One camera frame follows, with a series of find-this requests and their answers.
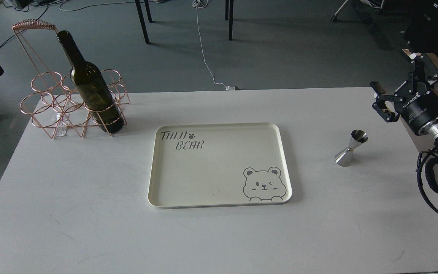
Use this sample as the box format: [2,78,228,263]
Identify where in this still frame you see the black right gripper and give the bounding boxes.
[370,48,438,136]

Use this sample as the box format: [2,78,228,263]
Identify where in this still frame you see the stainless steel jigger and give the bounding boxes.
[334,129,368,167]

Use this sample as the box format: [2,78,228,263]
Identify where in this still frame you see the dark green wine bottle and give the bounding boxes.
[57,30,124,134]

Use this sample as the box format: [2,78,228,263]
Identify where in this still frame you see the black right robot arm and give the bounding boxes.
[370,49,438,214]

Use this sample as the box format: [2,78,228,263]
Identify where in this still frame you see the black rolling cabinet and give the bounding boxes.
[404,0,438,53]

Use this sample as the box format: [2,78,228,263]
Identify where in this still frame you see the office chair base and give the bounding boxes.
[331,0,385,22]

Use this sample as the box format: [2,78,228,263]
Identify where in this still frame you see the cream bear serving tray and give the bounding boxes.
[148,123,292,208]

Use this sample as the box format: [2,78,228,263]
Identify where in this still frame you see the black table legs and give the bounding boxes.
[135,0,234,45]

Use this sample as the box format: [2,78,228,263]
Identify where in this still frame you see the white floor cable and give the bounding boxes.
[192,0,235,91]

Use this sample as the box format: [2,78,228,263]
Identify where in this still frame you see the copper wire bottle rack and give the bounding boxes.
[12,19,130,139]

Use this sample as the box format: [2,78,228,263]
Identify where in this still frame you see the black floor cables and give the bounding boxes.
[0,0,136,73]

